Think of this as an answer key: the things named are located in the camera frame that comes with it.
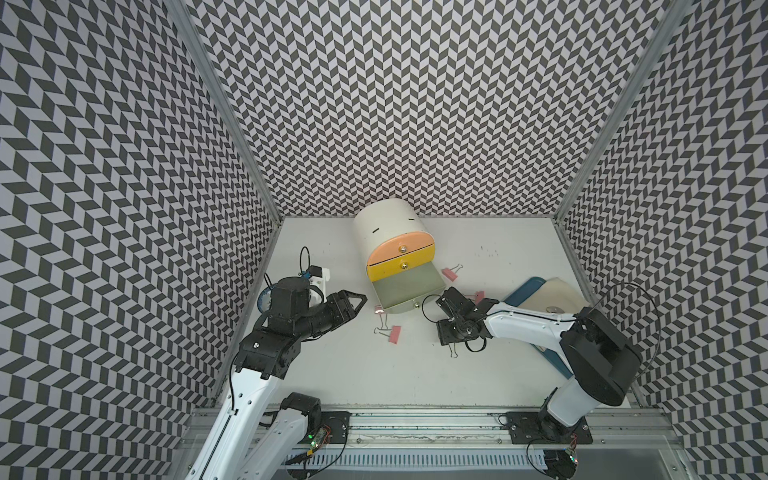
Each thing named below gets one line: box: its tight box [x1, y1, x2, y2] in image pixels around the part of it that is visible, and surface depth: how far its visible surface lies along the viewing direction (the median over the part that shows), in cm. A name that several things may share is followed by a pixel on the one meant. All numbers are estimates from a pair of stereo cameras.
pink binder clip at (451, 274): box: [442, 263, 464, 282], surface depth 104 cm
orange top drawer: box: [367, 231, 435, 265], surface depth 82 cm
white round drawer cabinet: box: [354, 198, 436, 282], surface depth 87 cm
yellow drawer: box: [367, 244, 436, 282], surface depth 90 cm
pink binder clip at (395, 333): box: [373, 325, 402, 345], surface depth 91 cm
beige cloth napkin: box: [518, 277, 591, 315], surface depth 96 cm
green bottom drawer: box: [372, 264, 447, 313], surface depth 91 cm
